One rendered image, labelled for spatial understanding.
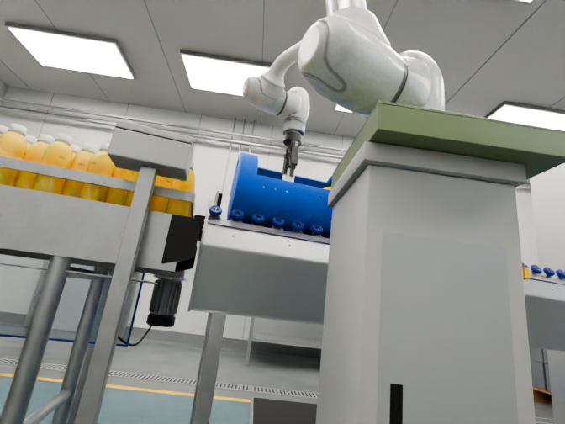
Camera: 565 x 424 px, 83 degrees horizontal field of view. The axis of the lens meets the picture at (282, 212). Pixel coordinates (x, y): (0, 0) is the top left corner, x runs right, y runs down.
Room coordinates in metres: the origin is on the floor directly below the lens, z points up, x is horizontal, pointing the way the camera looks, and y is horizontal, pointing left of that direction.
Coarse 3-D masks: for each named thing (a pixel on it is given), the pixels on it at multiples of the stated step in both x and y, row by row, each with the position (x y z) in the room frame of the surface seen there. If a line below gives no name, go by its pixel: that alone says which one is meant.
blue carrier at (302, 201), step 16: (240, 160) 1.06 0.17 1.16; (256, 160) 1.08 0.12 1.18; (240, 176) 1.04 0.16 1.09; (256, 176) 1.05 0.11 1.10; (272, 176) 1.29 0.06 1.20; (240, 192) 1.05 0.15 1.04; (256, 192) 1.06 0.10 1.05; (272, 192) 1.07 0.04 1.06; (288, 192) 1.08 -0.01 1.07; (304, 192) 1.10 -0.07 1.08; (320, 192) 1.11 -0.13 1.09; (240, 208) 1.09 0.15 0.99; (256, 208) 1.09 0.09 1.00; (272, 208) 1.10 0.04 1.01; (288, 208) 1.11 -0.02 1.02; (304, 208) 1.12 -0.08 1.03; (320, 208) 1.12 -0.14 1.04; (288, 224) 1.16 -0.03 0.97; (304, 224) 1.16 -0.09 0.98; (320, 224) 1.16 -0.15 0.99
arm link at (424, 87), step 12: (408, 60) 0.60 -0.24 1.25; (420, 60) 0.62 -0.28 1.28; (432, 60) 0.63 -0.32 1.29; (408, 72) 0.59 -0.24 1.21; (420, 72) 0.61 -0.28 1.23; (432, 72) 0.63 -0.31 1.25; (408, 84) 0.60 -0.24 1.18; (420, 84) 0.61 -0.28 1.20; (432, 84) 0.63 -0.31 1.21; (408, 96) 0.61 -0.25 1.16; (420, 96) 0.61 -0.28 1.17; (432, 96) 0.63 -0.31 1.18; (444, 96) 0.65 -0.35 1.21; (432, 108) 0.63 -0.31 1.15; (444, 108) 0.65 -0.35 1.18
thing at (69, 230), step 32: (0, 192) 0.81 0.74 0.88; (32, 192) 0.83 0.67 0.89; (0, 224) 0.82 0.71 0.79; (32, 224) 0.83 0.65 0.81; (64, 224) 0.85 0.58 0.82; (96, 224) 0.87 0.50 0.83; (160, 224) 0.91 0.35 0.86; (192, 224) 0.93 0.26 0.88; (32, 256) 1.24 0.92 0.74; (64, 256) 0.86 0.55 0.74; (96, 256) 0.87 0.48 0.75; (160, 256) 0.91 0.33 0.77; (192, 256) 0.93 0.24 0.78; (96, 288) 1.25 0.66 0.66; (32, 320) 0.86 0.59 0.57; (32, 352) 0.86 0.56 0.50; (32, 384) 0.88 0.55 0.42; (64, 384) 1.25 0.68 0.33; (32, 416) 0.99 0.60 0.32; (64, 416) 1.25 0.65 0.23
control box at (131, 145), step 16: (128, 128) 0.77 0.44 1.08; (144, 128) 0.78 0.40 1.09; (112, 144) 0.76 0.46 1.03; (128, 144) 0.77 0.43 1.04; (144, 144) 0.78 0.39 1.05; (160, 144) 0.79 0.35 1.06; (176, 144) 0.80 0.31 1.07; (192, 144) 0.82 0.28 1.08; (112, 160) 0.81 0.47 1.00; (128, 160) 0.79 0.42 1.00; (144, 160) 0.78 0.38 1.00; (160, 160) 0.79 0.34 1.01; (176, 160) 0.80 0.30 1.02; (176, 176) 0.87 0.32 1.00
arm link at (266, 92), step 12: (276, 60) 1.00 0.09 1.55; (288, 60) 0.98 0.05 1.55; (264, 72) 1.03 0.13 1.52; (276, 72) 1.01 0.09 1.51; (252, 84) 1.03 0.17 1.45; (264, 84) 1.03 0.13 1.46; (276, 84) 1.03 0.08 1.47; (252, 96) 1.05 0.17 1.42; (264, 96) 1.05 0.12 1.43; (276, 96) 1.06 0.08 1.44; (264, 108) 1.10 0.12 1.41; (276, 108) 1.10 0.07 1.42
